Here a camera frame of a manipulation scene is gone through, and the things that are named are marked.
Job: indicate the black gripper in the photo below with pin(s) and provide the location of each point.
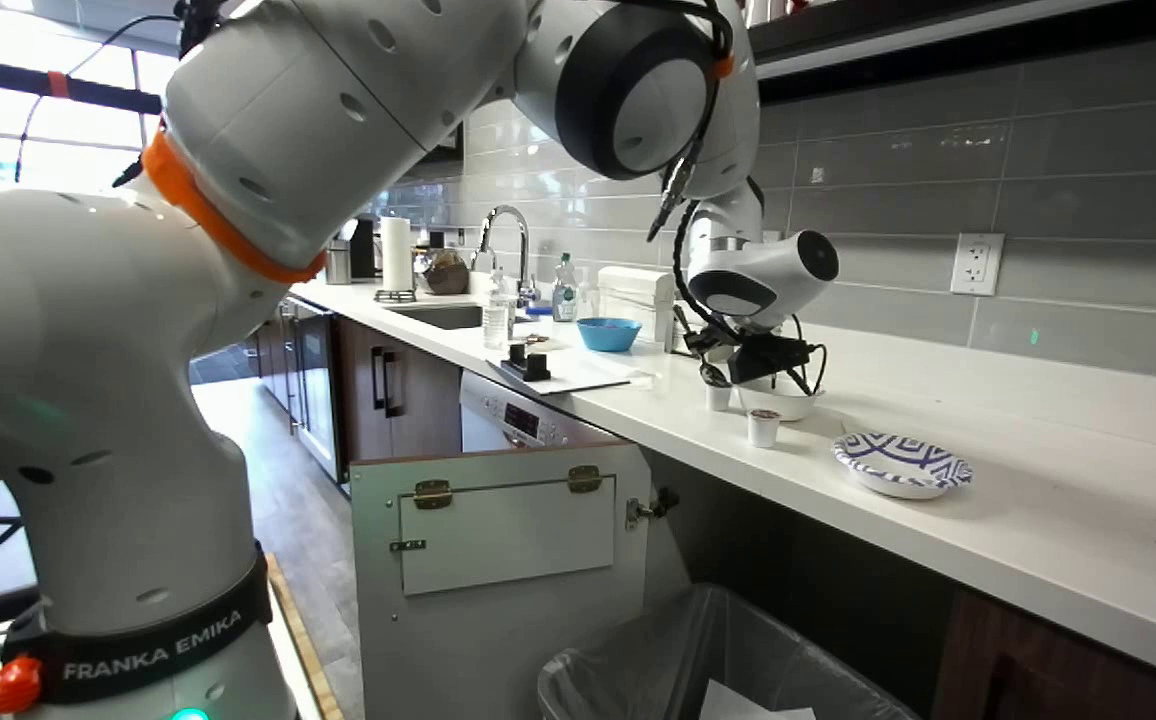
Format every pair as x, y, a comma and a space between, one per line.
771, 359

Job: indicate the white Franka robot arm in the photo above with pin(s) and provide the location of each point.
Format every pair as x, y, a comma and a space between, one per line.
111, 506

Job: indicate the small white coffee pod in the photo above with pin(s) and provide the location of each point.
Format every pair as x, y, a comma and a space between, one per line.
716, 403
766, 428

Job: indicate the white shallow bowl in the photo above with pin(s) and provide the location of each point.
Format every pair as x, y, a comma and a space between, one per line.
789, 411

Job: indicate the blue bowl with candies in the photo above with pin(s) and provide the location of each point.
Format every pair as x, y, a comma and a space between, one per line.
610, 337

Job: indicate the blue patterned paper bowl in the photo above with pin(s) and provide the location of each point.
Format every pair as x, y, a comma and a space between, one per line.
903, 464

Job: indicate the brown coffee jar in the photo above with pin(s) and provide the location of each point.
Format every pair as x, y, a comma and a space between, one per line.
442, 272

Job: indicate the dark coffee machine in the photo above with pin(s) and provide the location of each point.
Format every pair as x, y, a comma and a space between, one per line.
362, 244

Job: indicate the large white napkin stack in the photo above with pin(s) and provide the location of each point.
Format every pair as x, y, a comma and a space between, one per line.
631, 295

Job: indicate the white flat sheet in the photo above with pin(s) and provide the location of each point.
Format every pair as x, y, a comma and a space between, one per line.
581, 383

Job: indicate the dish soap bottle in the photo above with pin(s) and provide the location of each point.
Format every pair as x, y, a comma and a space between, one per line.
564, 296

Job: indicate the black plastic holder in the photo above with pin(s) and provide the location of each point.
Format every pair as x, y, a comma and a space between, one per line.
527, 365

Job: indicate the chrome gooseneck faucet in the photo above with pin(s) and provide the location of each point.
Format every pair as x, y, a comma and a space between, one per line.
527, 263

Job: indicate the clear water bottle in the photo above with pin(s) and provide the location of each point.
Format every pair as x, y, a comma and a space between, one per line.
498, 314

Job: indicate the built-in dishwasher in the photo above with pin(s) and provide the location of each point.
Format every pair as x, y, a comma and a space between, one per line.
489, 421

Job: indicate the kitchen sink basin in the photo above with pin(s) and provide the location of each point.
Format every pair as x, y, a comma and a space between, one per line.
448, 316

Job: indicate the grey trash bin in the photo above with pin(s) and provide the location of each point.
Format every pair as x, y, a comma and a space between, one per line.
656, 664

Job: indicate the white paper in bin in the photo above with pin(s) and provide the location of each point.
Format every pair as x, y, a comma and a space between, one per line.
737, 705

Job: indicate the white paper towel roll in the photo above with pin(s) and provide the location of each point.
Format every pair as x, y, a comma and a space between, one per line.
397, 263

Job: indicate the open under-counter cabinet door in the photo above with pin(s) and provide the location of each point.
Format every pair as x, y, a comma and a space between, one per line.
498, 641

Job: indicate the brown base cabinet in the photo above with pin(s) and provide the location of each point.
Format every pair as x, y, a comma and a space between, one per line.
1029, 683

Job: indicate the white wall outlet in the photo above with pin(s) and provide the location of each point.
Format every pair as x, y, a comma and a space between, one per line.
979, 265

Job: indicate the dark wall shelf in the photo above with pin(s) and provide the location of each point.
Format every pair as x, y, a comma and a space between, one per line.
1001, 35

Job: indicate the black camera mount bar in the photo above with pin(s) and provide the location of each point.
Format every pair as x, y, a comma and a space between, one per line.
71, 91

